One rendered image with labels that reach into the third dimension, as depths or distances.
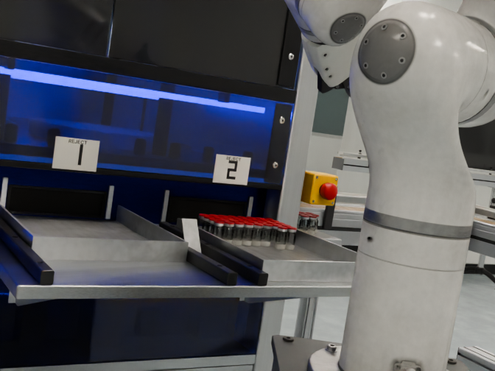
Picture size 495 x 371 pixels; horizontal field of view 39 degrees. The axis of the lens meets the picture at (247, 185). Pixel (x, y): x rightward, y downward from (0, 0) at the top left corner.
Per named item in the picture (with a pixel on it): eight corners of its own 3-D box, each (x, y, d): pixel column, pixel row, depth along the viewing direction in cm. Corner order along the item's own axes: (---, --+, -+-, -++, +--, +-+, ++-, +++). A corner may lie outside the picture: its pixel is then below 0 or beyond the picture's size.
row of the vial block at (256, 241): (208, 242, 139) (211, 219, 139) (283, 245, 148) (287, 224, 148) (213, 245, 137) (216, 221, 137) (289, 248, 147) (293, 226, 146)
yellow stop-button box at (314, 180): (292, 199, 169) (297, 168, 168) (317, 200, 172) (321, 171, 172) (310, 205, 162) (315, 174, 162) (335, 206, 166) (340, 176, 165)
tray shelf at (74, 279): (-41, 223, 133) (-39, 213, 133) (271, 237, 169) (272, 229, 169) (15, 299, 92) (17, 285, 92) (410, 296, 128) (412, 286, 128)
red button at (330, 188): (314, 197, 164) (317, 180, 163) (328, 198, 166) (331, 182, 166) (324, 200, 161) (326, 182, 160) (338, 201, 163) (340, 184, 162)
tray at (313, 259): (174, 235, 143) (177, 218, 143) (281, 239, 157) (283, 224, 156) (260, 281, 114) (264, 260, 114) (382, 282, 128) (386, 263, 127)
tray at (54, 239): (-12, 214, 136) (-10, 196, 135) (117, 221, 149) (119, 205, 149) (30, 258, 107) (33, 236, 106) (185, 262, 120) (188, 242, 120)
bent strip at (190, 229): (177, 249, 129) (181, 218, 129) (191, 250, 131) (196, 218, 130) (211, 269, 117) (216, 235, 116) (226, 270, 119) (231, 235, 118)
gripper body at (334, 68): (341, -19, 100) (362, 29, 109) (285, 26, 101) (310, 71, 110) (373, 6, 96) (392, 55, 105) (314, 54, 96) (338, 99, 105)
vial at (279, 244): (272, 247, 144) (275, 225, 144) (281, 247, 145) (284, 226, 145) (278, 249, 142) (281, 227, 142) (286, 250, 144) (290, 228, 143)
